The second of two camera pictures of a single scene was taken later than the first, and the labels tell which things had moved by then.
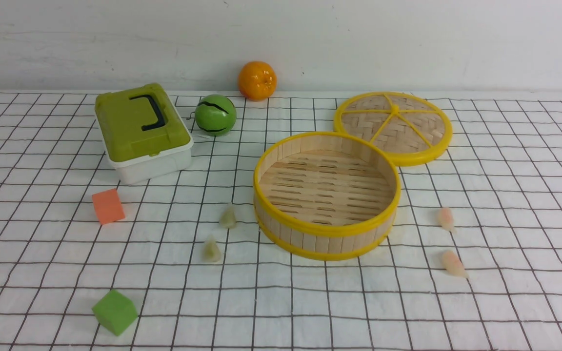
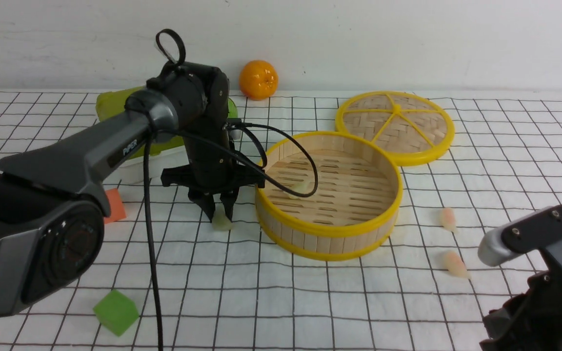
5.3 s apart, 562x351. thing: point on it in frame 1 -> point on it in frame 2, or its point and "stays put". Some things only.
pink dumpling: x=446 y=219 stays put
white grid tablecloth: x=493 y=249 stays put
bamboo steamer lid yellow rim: x=408 y=129 stays put
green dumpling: x=227 y=219 -> x=303 y=187
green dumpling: x=211 y=252 -> x=220 y=222
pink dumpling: x=453 y=264 stays put
